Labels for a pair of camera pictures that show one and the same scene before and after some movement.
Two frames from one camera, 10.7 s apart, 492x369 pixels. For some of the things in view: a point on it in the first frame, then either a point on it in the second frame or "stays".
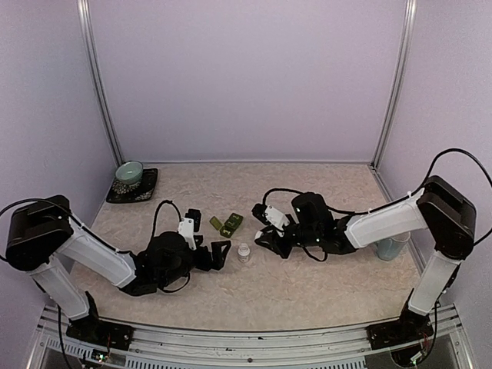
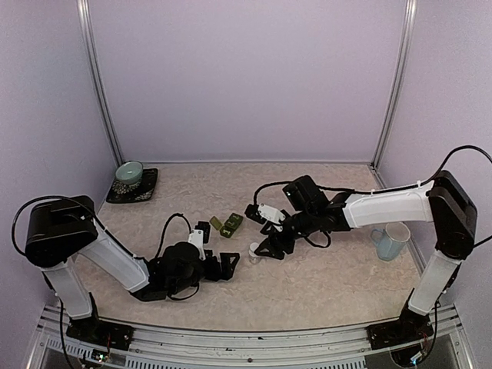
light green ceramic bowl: x=129 y=172 stays
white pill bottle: x=244 y=251 → x=254 y=257
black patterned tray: x=134 y=192 stays
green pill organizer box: x=227 y=228 stays
